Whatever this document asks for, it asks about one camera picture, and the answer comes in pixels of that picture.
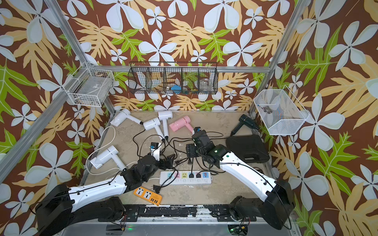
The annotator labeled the black dryer power cable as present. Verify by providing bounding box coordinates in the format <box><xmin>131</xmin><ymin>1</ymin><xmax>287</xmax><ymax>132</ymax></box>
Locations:
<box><xmin>188</xmin><ymin>137</ymin><xmax>228</xmax><ymax>179</ymax></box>

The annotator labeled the white multicolour power strip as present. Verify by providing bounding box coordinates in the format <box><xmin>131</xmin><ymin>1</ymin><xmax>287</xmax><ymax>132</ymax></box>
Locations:
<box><xmin>159</xmin><ymin>171</ymin><xmax>212</xmax><ymax>186</ymax></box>

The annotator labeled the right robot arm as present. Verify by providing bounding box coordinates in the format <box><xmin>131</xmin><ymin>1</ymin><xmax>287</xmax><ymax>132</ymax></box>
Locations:
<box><xmin>192</xmin><ymin>130</ymin><xmax>295</xmax><ymax>230</ymax></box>

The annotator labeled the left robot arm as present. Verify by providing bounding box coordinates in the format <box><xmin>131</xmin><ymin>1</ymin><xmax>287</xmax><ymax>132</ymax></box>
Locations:
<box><xmin>35</xmin><ymin>154</ymin><xmax>176</xmax><ymax>236</ymax></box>

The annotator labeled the black plug on orange strip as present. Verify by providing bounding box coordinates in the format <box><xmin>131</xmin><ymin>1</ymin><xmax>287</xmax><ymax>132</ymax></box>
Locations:
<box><xmin>153</xmin><ymin>185</ymin><xmax>161</xmax><ymax>194</ymax></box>

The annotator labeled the pink hair dryer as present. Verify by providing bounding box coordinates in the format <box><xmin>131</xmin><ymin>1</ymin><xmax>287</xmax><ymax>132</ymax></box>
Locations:
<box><xmin>169</xmin><ymin>116</ymin><xmax>195</xmax><ymax>134</ymax></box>

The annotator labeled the orange power strip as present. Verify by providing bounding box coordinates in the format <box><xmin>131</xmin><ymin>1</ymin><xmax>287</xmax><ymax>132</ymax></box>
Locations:
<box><xmin>133</xmin><ymin>187</ymin><xmax>162</xmax><ymax>206</ymax></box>

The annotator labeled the white hair dryer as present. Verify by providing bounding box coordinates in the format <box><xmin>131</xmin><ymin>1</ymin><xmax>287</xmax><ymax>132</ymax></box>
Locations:
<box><xmin>90</xmin><ymin>146</ymin><xmax>126</xmax><ymax>171</ymax></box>
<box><xmin>143</xmin><ymin>118</ymin><xmax>165</xmax><ymax>142</ymax></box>
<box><xmin>110</xmin><ymin>109</ymin><xmax>143</xmax><ymax>127</ymax></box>
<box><xmin>158</xmin><ymin>111</ymin><xmax>173</xmax><ymax>140</ymax></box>

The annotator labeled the black plastic tool case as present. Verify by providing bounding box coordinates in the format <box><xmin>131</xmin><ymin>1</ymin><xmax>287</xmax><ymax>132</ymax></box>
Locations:
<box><xmin>226</xmin><ymin>135</ymin><xmax>270</xmax><ymax>163</ymax></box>

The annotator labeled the black hair dryer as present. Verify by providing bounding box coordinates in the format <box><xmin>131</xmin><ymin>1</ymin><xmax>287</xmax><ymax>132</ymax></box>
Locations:
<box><xmin>230</xmin><ymin>114</ymin><xmax>259</xmax><ymax>136</ymax></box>

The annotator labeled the blue object in basket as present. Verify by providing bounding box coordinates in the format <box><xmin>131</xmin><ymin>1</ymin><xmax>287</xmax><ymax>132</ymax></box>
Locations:
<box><xmin>171</xmin><ymin>85</ymin><xmax>182</xmax><ymax>94</ymax></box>

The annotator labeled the white hair dryer far left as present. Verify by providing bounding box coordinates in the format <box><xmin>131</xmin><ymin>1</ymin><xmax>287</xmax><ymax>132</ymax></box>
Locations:
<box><xmin>110</xmin><ymin>109</ymin><xmax>143</xmax><ymax>127</ymax></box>

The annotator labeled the white hair dryer near left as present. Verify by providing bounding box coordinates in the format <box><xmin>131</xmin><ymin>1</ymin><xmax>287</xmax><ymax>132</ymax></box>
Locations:
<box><xmin>90</xmin><ymin>146</ymin><xmax>126</xmax><ymax>171</ymax></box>

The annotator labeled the metal clip in basket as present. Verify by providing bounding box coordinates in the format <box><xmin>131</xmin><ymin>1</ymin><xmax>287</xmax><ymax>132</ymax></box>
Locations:
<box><xmin>262</xmin><ymin>106</ymin><xmax>273</xmax><ymax>114</ymax></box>

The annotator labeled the white mesh basket right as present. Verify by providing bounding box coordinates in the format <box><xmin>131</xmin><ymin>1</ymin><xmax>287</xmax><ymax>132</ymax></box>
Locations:
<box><xmin>254</xmin><ymin>86</ymin><xmax>310</xmax><ymax>136</ymax></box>

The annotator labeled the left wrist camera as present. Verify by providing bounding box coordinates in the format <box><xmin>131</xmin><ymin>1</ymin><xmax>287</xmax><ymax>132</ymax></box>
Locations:
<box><xmin>150</xmin><ymin>142</ymin><xmax>162</xmax><ymax>161</ymax></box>

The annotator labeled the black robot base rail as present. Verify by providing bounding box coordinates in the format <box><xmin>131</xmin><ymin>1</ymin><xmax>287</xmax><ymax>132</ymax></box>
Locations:
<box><xmin>118</xmin><ymin>204</ymin><xmax>258</xmax><ymax>222</ymax></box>

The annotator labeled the black wire basket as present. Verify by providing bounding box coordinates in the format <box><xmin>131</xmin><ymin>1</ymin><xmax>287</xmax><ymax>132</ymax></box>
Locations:
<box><xmin>127</xmin><ymin>62</ymin><xmax>219</xmax><ymax>94</ymax></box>

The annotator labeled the white wire basket left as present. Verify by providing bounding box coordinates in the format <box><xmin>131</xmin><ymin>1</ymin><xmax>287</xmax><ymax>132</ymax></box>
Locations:
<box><xmin>64</xmin><ymin>63</ymin><xmax>115</xmax><ymax>107</ymax></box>

